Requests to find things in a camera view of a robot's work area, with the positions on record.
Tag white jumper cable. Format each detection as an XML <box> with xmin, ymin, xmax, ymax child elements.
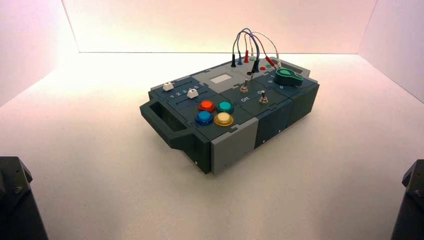
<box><xmin>250</xmin><ymin>31</ymin><xmax>283</xmax><ymax>69</ymax></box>

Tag green rotary knob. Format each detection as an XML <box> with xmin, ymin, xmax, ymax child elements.
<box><xmin>275</xmin><ymin>67</ymin><xmax>304</xmax><ymax>87</ymax></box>

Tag green round push button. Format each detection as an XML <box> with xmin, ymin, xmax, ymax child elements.
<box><xmin>216</xmin><ymin>101</ymin><xmax>235</xmax><ymax>115</ymax></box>

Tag red jumper cable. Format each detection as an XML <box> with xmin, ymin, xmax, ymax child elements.
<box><xmin>243</xmin><ymin>31</ymin><xmax>276</xmax><ymax>67</ymax></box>

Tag blue round push button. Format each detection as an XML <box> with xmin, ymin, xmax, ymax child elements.
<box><xmin>194</xmin><ymin>110</ymin><xmax>215</xmax><ymax>126</ymax></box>

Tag blue jumper cable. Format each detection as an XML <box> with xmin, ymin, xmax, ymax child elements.
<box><xmin>237</xmin><ymin>28</ymin><xmax>261</xmax><ymax>74</ymax></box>

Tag dark blue grey control box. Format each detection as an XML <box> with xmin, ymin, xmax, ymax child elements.
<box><xmin>139</xmin><ymin>56</ymin><xmax>321</xmax><ymax>175</ymax></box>

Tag red round push button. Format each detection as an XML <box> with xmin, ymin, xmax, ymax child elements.
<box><xmin>198</xmin><ymin>100</ymin><xmax>217</xmax><ymax>114</ymax></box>

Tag yellow round push button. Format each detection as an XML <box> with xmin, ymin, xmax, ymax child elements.
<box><xmin>213</xmin><ymin>112</ymin><xmax>235</xmax><ymax>127</ymax></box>

